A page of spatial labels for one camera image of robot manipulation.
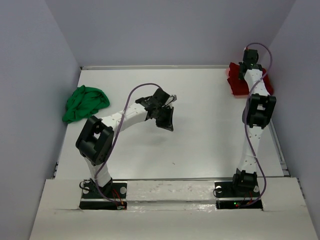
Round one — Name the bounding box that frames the red t shirt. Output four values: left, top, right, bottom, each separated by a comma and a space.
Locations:
227, 62, 274, 98

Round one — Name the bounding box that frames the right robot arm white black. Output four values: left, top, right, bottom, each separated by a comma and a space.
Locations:
230, 47, 277, 196

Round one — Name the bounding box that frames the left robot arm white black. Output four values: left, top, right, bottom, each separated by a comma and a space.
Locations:
75, 88, 177, 201

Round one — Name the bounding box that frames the pink folded t shirt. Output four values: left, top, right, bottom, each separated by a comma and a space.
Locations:
225, 68, 231, 78

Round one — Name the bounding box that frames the green t shirt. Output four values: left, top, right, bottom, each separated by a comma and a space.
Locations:
62, 85, 110, 124

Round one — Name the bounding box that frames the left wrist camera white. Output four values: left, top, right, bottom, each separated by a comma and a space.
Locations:
168, 94, 177, 103

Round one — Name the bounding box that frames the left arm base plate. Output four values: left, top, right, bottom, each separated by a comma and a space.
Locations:
79, 180, 128, 211

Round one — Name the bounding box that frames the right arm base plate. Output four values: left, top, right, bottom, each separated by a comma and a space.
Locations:
212, 181, 263, 210

